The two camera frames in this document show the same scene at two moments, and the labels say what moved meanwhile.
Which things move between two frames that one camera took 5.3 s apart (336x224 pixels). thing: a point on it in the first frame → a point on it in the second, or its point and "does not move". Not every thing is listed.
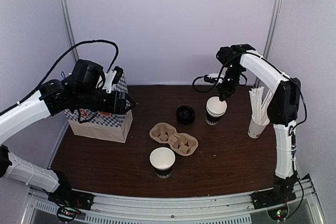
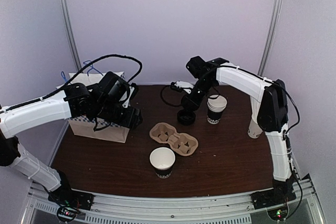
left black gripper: [118, 108] → [130, 120]
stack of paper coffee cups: [215, 108] does not move
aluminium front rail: [41, 208] does not move
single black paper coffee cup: [163, 159] does not move
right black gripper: [228, 91] → [196, 102]
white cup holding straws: [255, 129] does not move
